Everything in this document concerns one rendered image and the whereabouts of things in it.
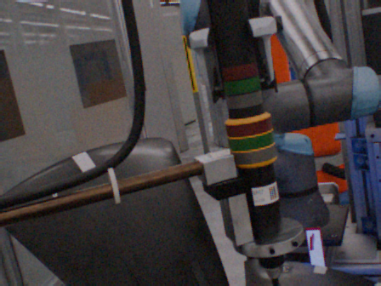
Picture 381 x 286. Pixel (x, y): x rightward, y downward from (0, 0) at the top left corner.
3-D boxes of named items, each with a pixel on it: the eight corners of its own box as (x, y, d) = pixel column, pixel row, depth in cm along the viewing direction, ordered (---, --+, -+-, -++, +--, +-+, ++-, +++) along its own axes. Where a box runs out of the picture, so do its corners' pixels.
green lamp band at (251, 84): (233, 95, 44) (230, 82, 43) (219, 94, 47) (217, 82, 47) (267, 88, 45) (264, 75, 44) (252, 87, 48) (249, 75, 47)
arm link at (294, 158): (325, 186, 119) (316, 133, 117) (270, 197, 119) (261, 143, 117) (311, 174, 131) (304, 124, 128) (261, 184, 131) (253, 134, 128)
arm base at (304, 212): (277, 211, 137) (271, 177, 135) (333, 208, 131) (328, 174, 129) (264, 234, 123) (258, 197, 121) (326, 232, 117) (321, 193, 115)
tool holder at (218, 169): (230, 271, 44) (210, 167, 42) (205, 246, 50) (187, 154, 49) (318, 243, 46) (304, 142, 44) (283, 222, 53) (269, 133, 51)
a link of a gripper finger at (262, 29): (296, 81, 42) (275, 76, 52) (286, 11, 41) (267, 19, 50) (260, 88, 43) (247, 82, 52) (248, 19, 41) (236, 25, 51)
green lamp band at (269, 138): (240, 154, 44) (237, 140, 44) (222, 147, 48) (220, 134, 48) (283, 142, 45) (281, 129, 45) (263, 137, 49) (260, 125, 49)
